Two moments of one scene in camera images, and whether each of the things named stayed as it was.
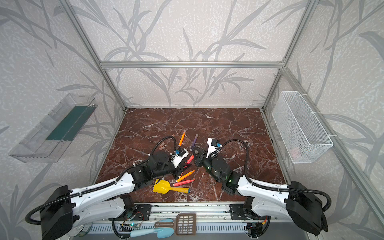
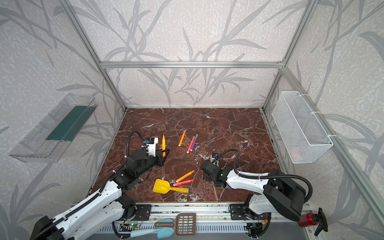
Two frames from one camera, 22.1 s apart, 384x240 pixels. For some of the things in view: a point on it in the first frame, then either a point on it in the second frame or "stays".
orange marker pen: [182, 138] stays
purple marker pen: [195, 140] stays
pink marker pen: [189, 160] → [191, 144]
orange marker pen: [185, 176] stays
